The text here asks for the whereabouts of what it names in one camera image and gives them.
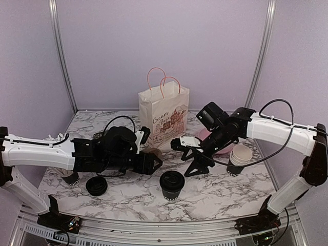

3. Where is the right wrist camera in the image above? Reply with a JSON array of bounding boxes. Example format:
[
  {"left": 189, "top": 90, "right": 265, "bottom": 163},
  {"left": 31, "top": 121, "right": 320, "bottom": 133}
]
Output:
[{"left": 170, "top": 136, "right": 201, "bottom": 151}]

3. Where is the stack of paper cups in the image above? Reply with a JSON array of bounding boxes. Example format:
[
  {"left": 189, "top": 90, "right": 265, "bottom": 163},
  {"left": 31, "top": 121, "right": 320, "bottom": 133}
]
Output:
[{"left": 227, "top": 145, "right": 253, "bottom": 177}]

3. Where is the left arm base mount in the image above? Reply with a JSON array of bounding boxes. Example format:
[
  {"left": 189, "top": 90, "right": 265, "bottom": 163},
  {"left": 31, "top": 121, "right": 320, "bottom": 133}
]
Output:
[{"left": 37, "top": 195, "right": 81, "bottom": 234}]

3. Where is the stack of black lids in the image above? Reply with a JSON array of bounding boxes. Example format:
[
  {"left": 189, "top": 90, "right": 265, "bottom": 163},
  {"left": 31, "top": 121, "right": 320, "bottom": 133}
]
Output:
[{"left": 86, "top": 176, "right": 108, "bottom": 196}]

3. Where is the black floral square plate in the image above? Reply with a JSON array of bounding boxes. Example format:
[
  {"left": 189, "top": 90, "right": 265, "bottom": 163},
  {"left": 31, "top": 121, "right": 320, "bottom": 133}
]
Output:
[{"left": 93, "top": 130, "right": 108, "bottom": 140}]

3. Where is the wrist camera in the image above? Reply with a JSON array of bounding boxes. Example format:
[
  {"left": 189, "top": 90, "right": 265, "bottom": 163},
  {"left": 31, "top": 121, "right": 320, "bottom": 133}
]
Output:
[
  {"left": 135, "top": 126, "right": 151, "bottom": 154},
  {"left": 170, "top": 136, "right": 201, "bottom": 151}
]

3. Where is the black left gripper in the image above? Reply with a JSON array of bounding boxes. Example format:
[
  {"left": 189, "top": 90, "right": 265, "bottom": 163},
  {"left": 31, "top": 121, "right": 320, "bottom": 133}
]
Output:
[{"left": 104, "top": 151, "right": 163, "bottom": 175}]

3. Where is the front aluminium rail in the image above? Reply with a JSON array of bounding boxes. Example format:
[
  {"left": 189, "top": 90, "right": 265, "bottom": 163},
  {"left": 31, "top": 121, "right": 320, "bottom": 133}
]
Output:
[{"left": 9, "top": 206, "right": 308, "bottom": 245}]

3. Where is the brown cardboard cup carrier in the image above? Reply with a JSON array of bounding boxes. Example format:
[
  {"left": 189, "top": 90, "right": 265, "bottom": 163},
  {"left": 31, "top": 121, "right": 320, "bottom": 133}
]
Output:
[{"left": 142, "top": 148, "right": 162, "bottom": 159}]

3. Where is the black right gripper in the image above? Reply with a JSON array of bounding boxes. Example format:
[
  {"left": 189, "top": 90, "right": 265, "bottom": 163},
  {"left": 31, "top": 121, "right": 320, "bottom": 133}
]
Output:
[{"left": 181, "top": 126, "right": 230, "bottom": 177}]

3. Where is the left aluminium frame post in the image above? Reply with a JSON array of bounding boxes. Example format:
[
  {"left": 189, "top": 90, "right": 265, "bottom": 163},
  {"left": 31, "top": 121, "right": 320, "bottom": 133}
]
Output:
[{"left": 49, "top": 0, "right": 78, "bottom": 114}]

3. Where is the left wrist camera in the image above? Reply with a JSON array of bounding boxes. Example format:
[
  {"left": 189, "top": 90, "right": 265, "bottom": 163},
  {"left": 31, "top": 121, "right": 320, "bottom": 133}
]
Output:
[{"left": 135, "top": 126, "right": 151, "bottom": 154}]

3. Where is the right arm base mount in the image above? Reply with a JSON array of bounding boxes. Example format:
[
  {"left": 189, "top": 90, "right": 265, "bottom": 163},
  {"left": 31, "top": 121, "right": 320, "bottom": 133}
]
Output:
[{"left": 235, "top": 195, "right": 281, "bottom": 235}]

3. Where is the white printed paper bag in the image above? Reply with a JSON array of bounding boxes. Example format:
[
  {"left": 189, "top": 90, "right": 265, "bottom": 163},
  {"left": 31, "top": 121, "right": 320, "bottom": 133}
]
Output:
[{"left": 138, "top": 74, "right": 190, "bottom": 148}]

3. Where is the aluminium frame post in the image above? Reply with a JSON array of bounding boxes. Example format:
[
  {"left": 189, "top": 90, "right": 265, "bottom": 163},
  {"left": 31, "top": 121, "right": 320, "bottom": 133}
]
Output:
[
  {"left": 49, "top": 0, "right": 78, "bottom": 114},
  {"left": 244, "top": 0, "right": 277, "bottom": 108}
]

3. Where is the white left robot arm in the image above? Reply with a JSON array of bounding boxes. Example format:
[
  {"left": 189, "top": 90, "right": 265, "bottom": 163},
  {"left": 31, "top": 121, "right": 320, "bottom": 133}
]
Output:
[{"left": 1, "top": 125, "right": 162, "bottom": 228}]

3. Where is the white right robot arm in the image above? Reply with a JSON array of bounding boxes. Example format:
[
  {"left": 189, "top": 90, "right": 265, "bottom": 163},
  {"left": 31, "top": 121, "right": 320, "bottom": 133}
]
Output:
[{"left": 175, "top": 102, "right": 327, "bottom": 230}]

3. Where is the pink round plate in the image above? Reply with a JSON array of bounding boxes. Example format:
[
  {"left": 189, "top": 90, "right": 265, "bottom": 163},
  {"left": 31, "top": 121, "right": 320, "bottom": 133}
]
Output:
[{"left": 197, "top": 128, "right": 235, "bottom": 155}]

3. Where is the black cup lid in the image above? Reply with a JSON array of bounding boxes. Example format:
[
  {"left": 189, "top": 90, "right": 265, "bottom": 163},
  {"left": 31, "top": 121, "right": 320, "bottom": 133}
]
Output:
[{"left": 159, "top": 171, "right": 185, "bottom": 192}]

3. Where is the right aluminium frame post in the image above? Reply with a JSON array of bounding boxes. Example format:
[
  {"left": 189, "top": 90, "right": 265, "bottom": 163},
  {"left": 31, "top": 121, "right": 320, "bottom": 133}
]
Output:
[{"left": 244, "top": 0, "right": 277, "bottom": 108}]

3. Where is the black cup holding straws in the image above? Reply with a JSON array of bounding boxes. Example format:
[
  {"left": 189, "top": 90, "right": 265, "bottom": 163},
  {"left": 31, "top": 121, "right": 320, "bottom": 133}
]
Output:
[{"left": 61, "top": 170, "right": 80, "bottom": 187}]

